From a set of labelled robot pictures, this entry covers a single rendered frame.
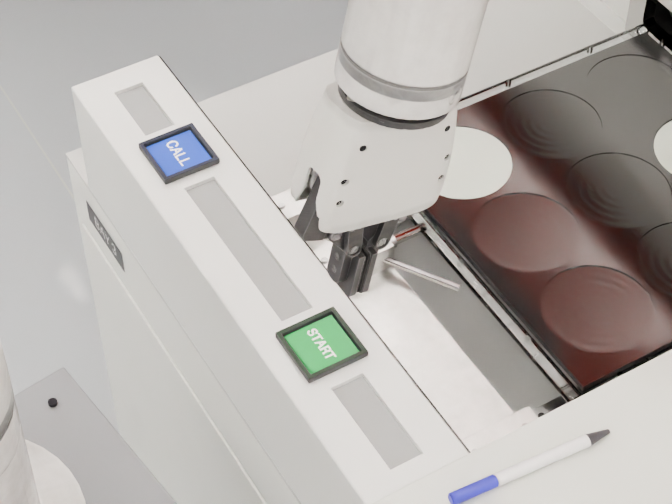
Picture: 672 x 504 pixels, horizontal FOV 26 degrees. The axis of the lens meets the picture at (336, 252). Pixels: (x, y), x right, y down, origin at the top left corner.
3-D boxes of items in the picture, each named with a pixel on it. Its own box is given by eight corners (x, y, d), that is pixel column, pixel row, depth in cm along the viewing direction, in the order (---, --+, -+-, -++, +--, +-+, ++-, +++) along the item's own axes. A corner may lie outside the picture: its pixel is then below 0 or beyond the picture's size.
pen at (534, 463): (606, 422, 112) (447, 491, 108) (613, 432, 112) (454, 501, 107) (604, 430, 113) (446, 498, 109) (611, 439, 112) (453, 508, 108)
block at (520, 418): (525, 424, 124) (528, 403, 121) (548, 453, 122) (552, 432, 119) (446, 465, 121) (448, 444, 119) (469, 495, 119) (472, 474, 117)
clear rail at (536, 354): (360, 146, 145) (360, 136, 144) (590, 411, 123) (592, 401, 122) (348, 151, 145) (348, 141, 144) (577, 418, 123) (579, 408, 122)
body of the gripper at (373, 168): (431, 32, 98) (397, 160, 106) (302, 57, 93) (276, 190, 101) (494, 96, 94) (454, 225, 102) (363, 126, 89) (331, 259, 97)
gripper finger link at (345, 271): (351, 198, 102) (334, 268, 107) (312, 208, 101) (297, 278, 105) (375, 227, 101) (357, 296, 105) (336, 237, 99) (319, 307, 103)
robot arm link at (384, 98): (428, 3, 97) (419, 40, 99) (316, 24, 93) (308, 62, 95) (501, 74, 92) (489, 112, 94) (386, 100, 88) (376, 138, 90)
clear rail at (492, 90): (642, 29, 157) (644, 19, 156) (650, 37, 156) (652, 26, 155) (348, 151, 145) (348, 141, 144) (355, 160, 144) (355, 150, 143)
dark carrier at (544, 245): (644, 36, 156) (645, 31, 155) (877, 239, 136) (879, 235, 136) (371, 150, 144) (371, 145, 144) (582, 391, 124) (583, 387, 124)
